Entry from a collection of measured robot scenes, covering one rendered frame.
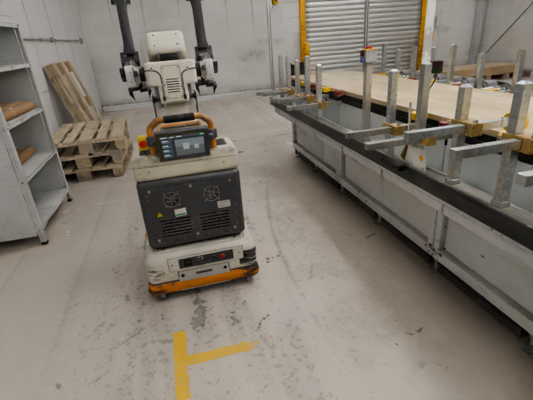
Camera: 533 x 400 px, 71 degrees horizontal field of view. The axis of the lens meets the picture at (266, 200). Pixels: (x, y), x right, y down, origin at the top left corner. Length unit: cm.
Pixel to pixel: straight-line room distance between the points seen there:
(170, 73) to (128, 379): 154
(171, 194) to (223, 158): 33
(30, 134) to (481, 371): 370
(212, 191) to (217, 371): 88
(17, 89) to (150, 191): 215
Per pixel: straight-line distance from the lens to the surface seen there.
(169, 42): 229
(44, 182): 407
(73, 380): 201
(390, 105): 207
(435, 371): 185
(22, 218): 324
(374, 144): 173
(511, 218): 153
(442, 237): 227
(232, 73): 933
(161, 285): 218
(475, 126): 163
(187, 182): 199
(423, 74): 184
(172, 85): 222
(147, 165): 196
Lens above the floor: 133
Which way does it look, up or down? 24 degrees down
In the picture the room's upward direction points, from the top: 4 degrees counter-clockwise
